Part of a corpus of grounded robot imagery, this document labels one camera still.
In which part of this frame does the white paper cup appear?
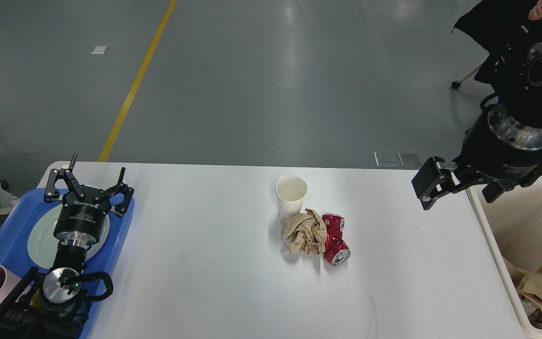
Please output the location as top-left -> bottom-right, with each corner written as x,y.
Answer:
276,175 -> 308,219

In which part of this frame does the crushed red soda can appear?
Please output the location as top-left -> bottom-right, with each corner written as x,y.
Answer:
322,214 -> 352,266

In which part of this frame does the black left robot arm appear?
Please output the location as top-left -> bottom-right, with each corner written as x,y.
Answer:
0,154 -> 134,339

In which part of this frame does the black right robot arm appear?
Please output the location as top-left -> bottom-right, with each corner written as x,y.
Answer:
412,25 -> 542,210

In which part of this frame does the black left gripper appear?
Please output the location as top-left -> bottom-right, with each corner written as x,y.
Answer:
43,153 -> 135,247

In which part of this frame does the metal floor plate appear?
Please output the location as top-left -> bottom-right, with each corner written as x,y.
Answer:
398,152 -> 422,168
374,152 -> 398,168

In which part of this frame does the beige plastic bin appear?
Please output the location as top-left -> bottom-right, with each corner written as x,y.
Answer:
467,177 -> 542,339

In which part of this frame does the metal floor plate left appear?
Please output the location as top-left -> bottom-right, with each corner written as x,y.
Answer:
374,152 -> 398,168

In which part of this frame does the light green plate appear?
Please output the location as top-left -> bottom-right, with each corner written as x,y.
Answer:
27,205 -> 110,270

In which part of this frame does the metal floor plate right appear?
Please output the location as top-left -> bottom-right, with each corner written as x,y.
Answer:
398,152 -> 422,168

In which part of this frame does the white office chair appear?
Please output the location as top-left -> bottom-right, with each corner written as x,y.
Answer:
450,64 -> 482,90

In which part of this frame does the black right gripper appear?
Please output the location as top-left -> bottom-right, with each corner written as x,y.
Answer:
411,105 -> 542,210

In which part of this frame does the dark green mug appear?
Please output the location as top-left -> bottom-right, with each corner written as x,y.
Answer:
31,288 -> 44,310

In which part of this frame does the brown napkin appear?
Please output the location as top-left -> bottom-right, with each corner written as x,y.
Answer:
282,209 -> 328,255

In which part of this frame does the blue plastic tray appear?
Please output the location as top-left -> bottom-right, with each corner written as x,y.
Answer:
0,188 -> 135,339

